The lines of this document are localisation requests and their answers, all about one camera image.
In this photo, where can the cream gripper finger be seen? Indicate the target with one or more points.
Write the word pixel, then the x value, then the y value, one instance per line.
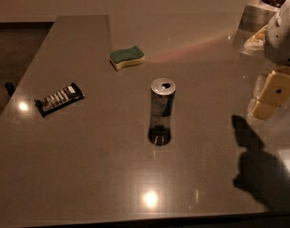
pixel 256 42
pixel 270 91

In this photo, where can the green and yellow sponge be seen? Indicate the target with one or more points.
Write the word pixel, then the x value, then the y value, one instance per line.
pixel 128 57

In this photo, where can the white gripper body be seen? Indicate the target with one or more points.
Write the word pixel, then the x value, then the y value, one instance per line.
pixel 281 40

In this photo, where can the black snack bar wrapper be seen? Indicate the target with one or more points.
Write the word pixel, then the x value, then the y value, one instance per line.
pixel 63 97

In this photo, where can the black object at table edge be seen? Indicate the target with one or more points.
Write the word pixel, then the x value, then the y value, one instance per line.
pixel 10 87

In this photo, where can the redbull can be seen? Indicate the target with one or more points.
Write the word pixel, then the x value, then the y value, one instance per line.
pixel 162 98

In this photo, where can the metallic box container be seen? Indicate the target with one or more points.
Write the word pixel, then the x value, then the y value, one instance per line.
pixel 256 14

